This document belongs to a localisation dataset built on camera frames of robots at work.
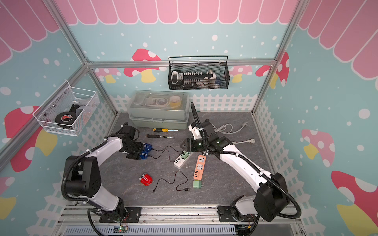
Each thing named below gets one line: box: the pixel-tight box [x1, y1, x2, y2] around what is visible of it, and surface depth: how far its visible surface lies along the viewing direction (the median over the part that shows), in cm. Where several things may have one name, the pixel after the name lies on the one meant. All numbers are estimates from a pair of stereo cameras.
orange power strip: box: [192, 154, 207, 181], surface depth 89 cm
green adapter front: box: [192, 179, 202, 189], surface depth 83 cm
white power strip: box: [173, 151, 194, 170], surface depth 91 cm
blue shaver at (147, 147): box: [143, 143, 153, 152], surface depth 99 cm
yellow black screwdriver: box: [152, 127, 179, 133], surface depth 108 cm
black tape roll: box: [55, 111, 77, 126], surface depth 70 cm
